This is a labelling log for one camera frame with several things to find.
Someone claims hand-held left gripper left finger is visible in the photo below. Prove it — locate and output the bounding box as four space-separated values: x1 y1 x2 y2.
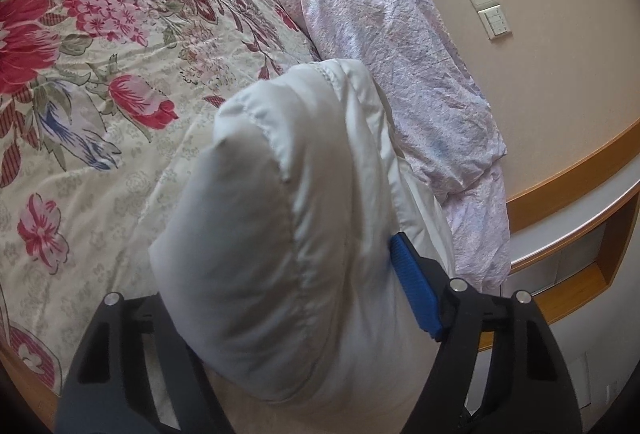
55 293 237 434

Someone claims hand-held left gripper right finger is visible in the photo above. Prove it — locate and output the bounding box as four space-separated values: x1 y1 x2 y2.
388 233 584 434

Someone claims floral bed sheet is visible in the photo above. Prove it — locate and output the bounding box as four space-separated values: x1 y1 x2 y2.
0 0 327 417

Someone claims white puffer jacket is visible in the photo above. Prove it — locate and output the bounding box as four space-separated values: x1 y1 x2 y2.
148 58 459 421

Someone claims wooden cabinet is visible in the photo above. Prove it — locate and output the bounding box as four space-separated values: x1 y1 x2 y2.
475 118 640 357

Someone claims pink crinkled pillow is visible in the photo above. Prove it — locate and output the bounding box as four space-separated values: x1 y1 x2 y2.
254 0 512 299

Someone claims white wall switch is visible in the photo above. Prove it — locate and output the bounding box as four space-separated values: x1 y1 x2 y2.
477 4 512 40

